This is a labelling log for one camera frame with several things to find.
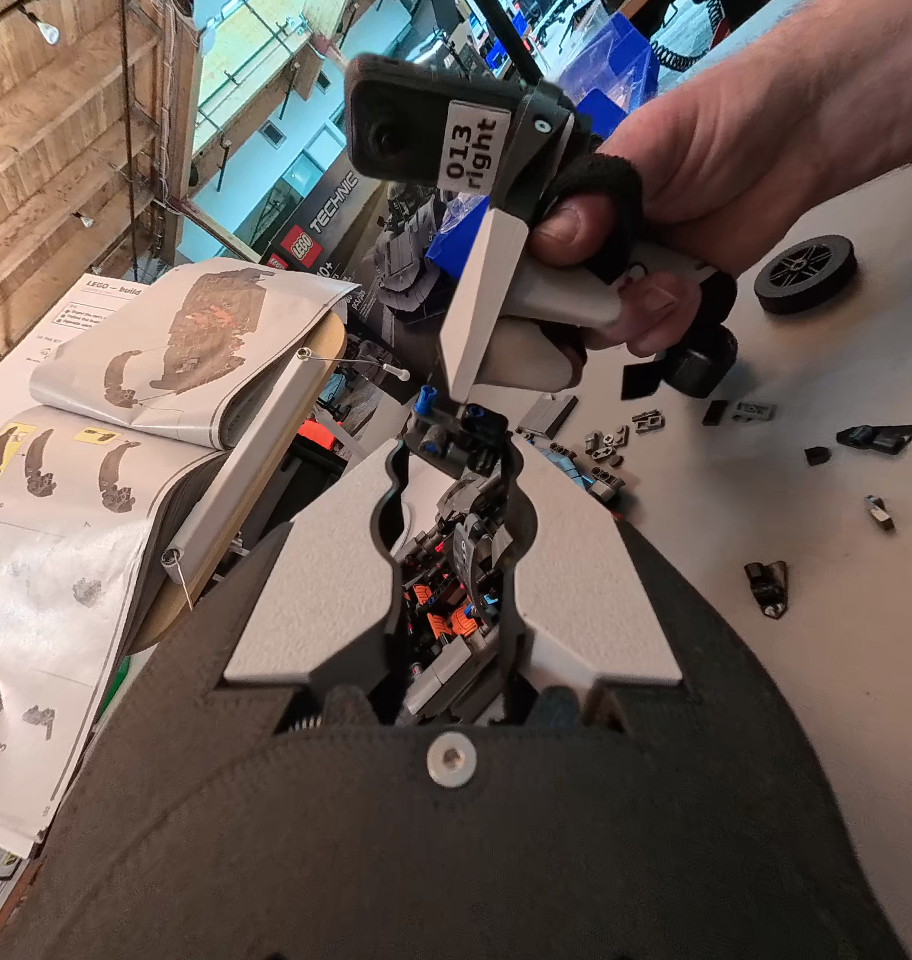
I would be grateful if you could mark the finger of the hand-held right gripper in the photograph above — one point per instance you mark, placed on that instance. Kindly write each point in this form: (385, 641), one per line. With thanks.
(478, 300)

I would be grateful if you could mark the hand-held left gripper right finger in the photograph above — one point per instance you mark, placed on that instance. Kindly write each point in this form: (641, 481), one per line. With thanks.
(598, 600)

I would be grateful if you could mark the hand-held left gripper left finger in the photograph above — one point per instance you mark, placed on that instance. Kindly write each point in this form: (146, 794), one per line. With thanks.
(313, 585)

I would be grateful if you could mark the black lego connector blue pin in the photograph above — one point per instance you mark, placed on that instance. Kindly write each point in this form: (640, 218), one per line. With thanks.
(480, 427)

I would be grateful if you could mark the grey lego car model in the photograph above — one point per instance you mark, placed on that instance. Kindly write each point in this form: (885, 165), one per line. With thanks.
(463, 555)

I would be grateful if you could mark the dark grey lego panel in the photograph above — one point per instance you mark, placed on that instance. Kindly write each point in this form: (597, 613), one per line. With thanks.
(546, 416)

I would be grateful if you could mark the black lego set box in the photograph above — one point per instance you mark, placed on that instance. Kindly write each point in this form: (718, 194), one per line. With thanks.
(328, 225)

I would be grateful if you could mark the cluster of small lego connectors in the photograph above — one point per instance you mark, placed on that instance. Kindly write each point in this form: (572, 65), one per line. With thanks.
(606, 441)

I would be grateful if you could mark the black lego wedge piece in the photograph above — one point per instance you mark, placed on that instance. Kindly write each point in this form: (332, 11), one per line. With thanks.
(766, 589)

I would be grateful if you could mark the black flat lego tile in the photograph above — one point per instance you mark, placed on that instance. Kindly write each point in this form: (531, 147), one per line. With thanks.
(715, 412)

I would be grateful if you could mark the black lego tyre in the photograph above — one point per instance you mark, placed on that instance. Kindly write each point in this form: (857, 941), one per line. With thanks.
(700, 366)

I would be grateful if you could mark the light grey lego plate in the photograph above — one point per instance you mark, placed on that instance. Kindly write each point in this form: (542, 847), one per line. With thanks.
(752, 409)

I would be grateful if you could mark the lego instruction booklet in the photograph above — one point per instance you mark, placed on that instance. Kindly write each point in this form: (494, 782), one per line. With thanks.
(88, 465)

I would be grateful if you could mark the small black lego piece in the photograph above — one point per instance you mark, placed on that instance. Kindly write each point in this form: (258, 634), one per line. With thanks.
(817, 455)

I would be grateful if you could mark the small grey lego slope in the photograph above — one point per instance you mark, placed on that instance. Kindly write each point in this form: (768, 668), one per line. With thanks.
(880, 514)

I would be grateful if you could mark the long black lego piece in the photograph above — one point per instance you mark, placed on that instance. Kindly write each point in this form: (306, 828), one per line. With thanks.
(876, 439)

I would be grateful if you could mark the black lego wheel with rim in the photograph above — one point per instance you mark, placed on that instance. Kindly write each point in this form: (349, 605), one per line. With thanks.
(805, 274)

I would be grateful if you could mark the person's right hand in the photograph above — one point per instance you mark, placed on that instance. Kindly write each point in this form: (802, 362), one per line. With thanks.
(726, 150)

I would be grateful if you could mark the wooden and white book stand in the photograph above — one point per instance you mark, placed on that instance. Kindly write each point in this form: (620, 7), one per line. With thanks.
(246, 465)

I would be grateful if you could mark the orange red plastic object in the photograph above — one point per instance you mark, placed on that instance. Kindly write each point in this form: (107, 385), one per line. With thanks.
(317, 436)

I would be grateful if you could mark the blue plastic storage bin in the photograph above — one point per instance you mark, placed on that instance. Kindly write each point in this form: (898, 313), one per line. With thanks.
(613, 75)

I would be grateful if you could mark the ceiling spot lamp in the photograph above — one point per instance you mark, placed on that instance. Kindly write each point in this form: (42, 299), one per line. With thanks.
(49, 30)

